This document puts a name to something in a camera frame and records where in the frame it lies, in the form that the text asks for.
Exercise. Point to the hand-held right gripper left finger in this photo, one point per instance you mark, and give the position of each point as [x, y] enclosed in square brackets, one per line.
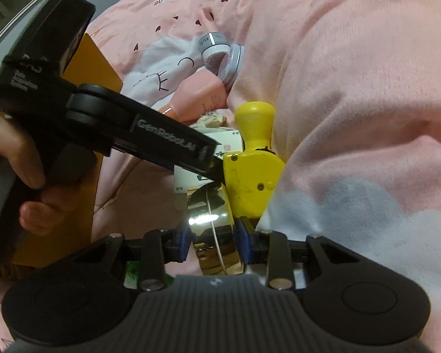
[185, 243]

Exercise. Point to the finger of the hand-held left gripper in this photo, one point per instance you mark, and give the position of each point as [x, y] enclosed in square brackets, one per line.
[161, 132]

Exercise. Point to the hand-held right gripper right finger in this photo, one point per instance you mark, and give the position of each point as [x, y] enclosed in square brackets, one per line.
[242, 239]

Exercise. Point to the pink cardboard storage box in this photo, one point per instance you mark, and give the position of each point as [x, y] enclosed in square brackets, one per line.
[92, 62]

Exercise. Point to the yellow tape measure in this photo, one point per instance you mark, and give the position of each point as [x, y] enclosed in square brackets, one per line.
[250, 182]

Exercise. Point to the round tin pink pattern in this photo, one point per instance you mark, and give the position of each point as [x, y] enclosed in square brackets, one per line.
[220, 60]

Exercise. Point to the grey cream jar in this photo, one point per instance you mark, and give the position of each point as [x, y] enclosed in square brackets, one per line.
[210, 40]

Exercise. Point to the person's left hand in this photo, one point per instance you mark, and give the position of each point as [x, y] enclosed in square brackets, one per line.
[11, 143]

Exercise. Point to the beige cloth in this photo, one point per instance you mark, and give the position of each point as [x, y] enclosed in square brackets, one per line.
[211, 119]

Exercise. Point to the pink bottle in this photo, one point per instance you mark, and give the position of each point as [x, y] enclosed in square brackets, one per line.
[198, 92]

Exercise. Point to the white square box black print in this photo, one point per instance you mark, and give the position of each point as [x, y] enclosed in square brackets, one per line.
[229, 142]

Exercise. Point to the pink printed blanket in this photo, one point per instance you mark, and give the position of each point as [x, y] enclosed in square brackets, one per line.
[352, 81]

